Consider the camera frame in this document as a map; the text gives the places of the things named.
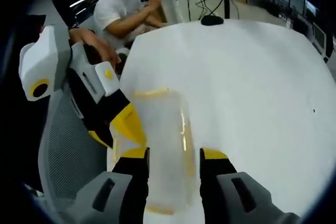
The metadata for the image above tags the dark computer monitor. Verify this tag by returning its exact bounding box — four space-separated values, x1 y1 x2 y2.
311 21 327 49

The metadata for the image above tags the grey mesh office chair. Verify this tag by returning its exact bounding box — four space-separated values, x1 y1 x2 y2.
37 90 114 213

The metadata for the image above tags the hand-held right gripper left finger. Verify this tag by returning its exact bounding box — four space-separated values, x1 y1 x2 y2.
67 147 150 224

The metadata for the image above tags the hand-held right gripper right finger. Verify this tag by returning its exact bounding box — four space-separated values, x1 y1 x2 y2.
199 147 300 224

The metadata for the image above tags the person's left hand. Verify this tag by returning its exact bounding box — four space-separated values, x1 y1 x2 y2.
69 27 122 65

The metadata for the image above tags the clear box with yellow buckle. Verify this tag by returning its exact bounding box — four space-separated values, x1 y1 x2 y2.
109 86 198 216

